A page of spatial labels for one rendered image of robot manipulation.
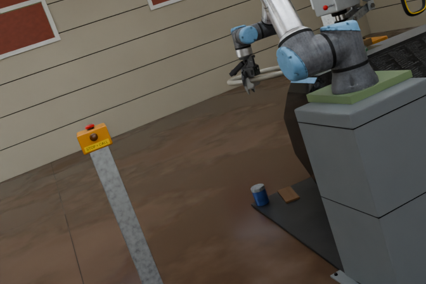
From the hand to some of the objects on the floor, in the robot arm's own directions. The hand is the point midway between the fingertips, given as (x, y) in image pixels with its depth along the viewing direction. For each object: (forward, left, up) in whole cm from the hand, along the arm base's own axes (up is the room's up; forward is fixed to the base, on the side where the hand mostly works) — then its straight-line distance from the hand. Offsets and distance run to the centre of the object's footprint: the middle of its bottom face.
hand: (250, 91), depth 274 cm
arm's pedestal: (-85, -5, -88) cm, 122 cm away
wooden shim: (+44, -26, -87) cm, 101 cm away
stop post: (-48, +96, -89) cm, 139 cm away
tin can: (+53, -9, -88) cm, 103 cm away
